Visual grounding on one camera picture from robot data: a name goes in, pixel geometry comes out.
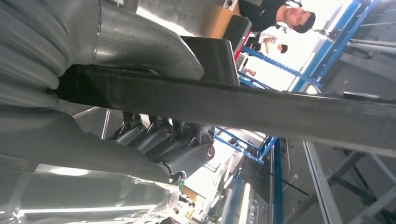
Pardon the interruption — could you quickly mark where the stainless steel workbench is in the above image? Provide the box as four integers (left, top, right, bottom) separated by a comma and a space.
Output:
136, 0, 231, 38

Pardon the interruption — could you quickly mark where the black carrying case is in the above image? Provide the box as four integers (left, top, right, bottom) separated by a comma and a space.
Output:
222, 14, 253, 54

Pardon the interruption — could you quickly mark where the blue metal shelf rack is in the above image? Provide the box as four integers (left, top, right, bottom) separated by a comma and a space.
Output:
240, 0, 380, 92
202, 126, 284, 224

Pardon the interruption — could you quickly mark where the person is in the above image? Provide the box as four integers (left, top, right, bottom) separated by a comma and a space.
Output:
238, 0, 316, 34
258, 32, 289, 56

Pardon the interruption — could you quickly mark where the brown cardboard box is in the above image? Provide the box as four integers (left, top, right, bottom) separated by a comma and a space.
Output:
202, 4, 243, 39

